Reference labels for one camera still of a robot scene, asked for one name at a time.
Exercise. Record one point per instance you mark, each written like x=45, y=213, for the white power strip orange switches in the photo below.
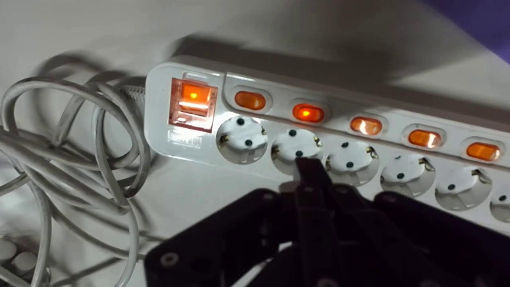
x=329, y=114

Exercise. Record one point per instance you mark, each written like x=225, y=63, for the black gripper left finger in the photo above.
x=305, y=213

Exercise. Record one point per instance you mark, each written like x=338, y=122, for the purple paper sheet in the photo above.
x=479, y=18

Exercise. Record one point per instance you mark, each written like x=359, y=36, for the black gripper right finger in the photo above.
x=323, y=213

